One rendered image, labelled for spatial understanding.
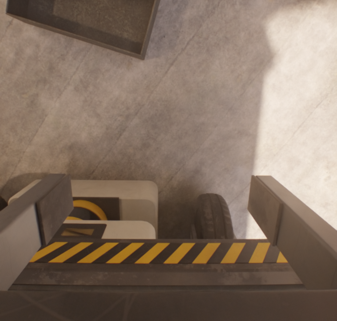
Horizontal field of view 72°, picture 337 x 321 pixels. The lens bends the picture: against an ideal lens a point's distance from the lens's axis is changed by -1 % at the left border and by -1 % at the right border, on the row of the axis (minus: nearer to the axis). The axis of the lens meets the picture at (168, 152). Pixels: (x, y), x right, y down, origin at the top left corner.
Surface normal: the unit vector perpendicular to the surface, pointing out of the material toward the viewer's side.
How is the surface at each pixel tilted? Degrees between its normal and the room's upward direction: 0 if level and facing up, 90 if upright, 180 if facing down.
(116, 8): 0
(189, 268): 90
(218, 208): 71
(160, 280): 0
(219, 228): 46
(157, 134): 0
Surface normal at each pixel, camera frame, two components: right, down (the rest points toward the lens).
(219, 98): 0.02, 0.27
